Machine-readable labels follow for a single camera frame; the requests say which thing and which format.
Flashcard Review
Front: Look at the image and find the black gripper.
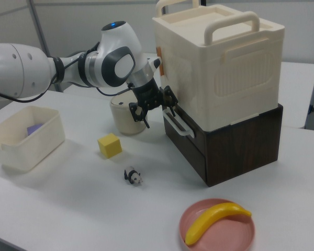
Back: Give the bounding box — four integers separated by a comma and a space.
128, 79, 178, 129

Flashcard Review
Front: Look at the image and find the brown drawer with white handle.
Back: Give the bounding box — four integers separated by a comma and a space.
162, 106, 207, 157

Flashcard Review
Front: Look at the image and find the cream lidded trash can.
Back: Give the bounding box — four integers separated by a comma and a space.
109, 94, 147, 136

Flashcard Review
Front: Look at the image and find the cream plastic storage box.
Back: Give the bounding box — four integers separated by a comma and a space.
151, 0, 286, 131

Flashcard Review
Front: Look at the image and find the yellow foam cube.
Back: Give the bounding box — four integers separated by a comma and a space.
97, 132, 122, 159

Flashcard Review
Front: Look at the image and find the panda toy figurine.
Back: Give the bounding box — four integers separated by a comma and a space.
124, 165, 144, 185

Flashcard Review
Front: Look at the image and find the dark brown wooden cabinet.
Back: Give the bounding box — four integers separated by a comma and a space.
162, 103, 283, 188

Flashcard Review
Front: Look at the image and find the purple foam cube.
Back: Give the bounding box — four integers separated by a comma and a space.
26, 122, 45, 136

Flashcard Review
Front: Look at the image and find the yellow toy banana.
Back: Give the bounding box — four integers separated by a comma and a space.
185, 201, 252, 246

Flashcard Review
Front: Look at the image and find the white plastic bin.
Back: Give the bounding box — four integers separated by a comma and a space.
0, 105, 66, 173

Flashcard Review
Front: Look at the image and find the pink plate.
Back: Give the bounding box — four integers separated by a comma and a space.
178, 198, 256, 251

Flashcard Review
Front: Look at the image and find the brown drawer without handle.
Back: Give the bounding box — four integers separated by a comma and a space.
164, 125, 207, 185

